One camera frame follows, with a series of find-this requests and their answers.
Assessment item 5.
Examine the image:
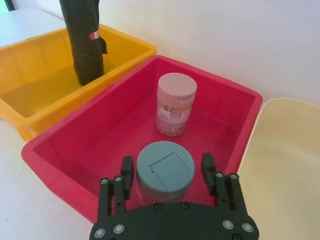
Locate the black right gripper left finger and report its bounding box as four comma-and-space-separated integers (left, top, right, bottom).
98, 155, 135, 223

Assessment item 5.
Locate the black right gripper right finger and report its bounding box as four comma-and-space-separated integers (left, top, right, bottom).
201, 152, 248, 213

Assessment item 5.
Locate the red plastic bin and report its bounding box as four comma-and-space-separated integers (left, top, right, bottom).
21, 54, 264, 225

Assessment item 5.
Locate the pink lid toothpick jar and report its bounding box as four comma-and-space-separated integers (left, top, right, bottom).
155, 72, 198, 138

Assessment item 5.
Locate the cream plastic bin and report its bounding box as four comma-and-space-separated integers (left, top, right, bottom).
236, 97, 320, 240

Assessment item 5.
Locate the yellow plastic bin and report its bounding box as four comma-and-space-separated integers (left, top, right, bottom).
0, 23, 158, 142

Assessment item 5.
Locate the black garbage bag roll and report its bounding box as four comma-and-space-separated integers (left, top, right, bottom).
58, 0, 109, 87

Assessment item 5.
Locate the blue lid toothpick jar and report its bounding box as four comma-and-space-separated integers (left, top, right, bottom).
136, 141, 196, 203

